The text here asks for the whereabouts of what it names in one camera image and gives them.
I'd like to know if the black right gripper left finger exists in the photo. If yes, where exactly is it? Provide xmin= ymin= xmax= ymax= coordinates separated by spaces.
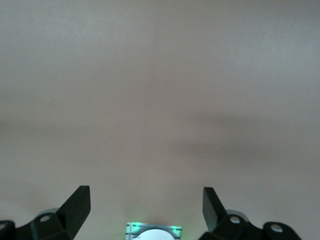
xmin=0 ymin=185 xmax=91 ymax=240

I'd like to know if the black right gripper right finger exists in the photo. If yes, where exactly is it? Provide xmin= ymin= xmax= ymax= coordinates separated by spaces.
xmin=199 ymin=186 xmax=305 ymax=240

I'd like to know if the brown table cover sheet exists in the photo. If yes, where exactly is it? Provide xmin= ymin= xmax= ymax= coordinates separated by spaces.
xmin=0 ymin=0 xmax=320 ymax=240

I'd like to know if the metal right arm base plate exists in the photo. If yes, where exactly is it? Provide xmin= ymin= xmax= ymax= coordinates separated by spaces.
xmin=125 ymin=221 xmax=183 ymax=240

